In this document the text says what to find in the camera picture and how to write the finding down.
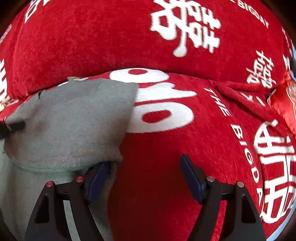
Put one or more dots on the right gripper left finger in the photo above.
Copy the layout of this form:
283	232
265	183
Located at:
48	218

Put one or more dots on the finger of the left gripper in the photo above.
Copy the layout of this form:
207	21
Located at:
7	129

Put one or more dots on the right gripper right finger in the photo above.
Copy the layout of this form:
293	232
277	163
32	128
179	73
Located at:
241	220

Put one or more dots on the grey knit garment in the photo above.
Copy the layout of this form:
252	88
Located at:
68	129

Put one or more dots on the red bed blanket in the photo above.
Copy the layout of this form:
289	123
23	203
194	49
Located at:
228	130

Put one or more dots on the large red pillow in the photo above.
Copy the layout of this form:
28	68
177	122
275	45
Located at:
48	41

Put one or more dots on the red satin embroidered cushion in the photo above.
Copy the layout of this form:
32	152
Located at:
282	100

